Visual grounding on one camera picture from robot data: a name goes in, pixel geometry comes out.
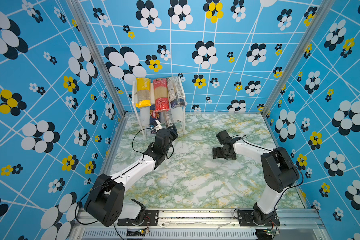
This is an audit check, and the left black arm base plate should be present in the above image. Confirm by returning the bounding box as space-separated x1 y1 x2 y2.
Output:
117 210 159 227

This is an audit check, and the aluminium corner post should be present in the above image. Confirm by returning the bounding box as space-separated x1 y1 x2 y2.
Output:
67 0 126 119
262 0 335 118

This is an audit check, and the left aluminium corner post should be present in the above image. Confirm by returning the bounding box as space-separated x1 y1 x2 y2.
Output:
67 0 126 119

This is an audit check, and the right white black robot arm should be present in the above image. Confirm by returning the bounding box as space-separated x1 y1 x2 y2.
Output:
213 131 300 225

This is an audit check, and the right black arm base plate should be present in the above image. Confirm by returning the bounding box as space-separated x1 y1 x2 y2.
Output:
234 210 281 227

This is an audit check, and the yellow spaghetti bag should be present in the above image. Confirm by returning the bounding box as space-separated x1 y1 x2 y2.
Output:
136 78 151 109

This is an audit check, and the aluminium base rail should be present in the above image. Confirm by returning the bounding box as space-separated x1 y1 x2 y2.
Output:
69 209 330 240

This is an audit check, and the dark blue spaghetti bag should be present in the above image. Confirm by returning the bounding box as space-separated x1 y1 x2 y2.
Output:
149 106 160 134

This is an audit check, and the right aluminium corner post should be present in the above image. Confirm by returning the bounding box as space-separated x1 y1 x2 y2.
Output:
262 0 335 118

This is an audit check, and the red spaghetti bag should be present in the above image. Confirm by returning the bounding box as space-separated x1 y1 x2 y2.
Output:
153 79 170 113

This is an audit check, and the white two-tier metal shelf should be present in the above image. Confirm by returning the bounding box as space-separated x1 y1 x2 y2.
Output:
132 77 187 136

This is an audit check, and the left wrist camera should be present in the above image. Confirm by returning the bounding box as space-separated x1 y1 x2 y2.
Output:
150 120 163 135

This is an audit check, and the clear noodle bag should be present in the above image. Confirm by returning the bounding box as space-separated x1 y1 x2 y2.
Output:
163 111 176 129
167 77 186 109

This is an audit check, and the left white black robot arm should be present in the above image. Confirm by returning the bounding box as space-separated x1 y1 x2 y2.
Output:
84 126 178 227

